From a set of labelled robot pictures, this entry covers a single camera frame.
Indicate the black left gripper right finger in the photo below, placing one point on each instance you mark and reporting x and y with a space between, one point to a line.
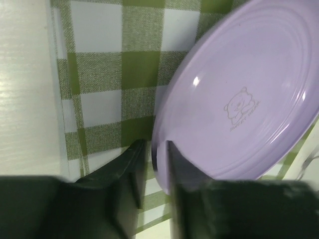
204 208

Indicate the green white checkered cloth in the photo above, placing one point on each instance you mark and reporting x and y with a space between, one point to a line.
115 59

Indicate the purple plastic plate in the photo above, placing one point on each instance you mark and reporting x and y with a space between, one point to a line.
245 94

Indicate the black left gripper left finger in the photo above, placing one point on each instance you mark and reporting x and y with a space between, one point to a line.
102 205

